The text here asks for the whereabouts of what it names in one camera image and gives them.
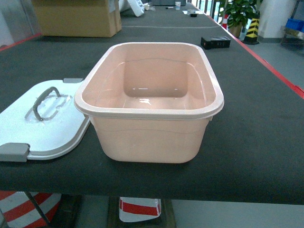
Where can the white box lid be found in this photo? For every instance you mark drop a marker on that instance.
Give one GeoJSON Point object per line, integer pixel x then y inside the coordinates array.
{"type": "Point", "coordinates": [42, 124]}

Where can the pink plastic box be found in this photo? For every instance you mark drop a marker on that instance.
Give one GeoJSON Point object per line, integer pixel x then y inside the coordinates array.
{"type": "Point", "coordinates": [151, 101]}

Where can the cardboard box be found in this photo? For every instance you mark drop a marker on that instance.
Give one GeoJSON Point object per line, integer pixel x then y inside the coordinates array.
{"type": "Point", "coordinates": [78, 18]}

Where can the black electronic device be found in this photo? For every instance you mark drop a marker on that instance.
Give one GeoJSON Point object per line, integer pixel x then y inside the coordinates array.
{"type": "Point", "coordinates": [215, 42]}

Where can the white paper cup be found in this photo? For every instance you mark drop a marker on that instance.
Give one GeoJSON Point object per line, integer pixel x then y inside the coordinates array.
{"type": "Point", "coordinates": [177, 5]}

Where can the red white traffic cone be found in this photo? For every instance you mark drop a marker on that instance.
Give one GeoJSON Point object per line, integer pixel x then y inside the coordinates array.
{"type": "Point", "coordinates": [224, 23]}

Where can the yellow black striped cone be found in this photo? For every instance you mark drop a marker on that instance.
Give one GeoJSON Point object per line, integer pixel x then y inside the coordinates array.
{"type": "Point", "coordinates": [252, 32]}

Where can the potted green plant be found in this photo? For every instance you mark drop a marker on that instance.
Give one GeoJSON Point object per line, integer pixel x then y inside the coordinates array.
{"type": "Point", "coordinates": [239, 12]}

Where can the red white striped barrier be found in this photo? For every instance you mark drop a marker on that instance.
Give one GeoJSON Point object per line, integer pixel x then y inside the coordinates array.
{"type": "Point", "coordinates": [20, 211]}

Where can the steel shelf with bins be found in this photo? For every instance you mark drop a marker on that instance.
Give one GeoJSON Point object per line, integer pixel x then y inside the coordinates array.
{"type": "Point", "coordinates": [292, 30]}

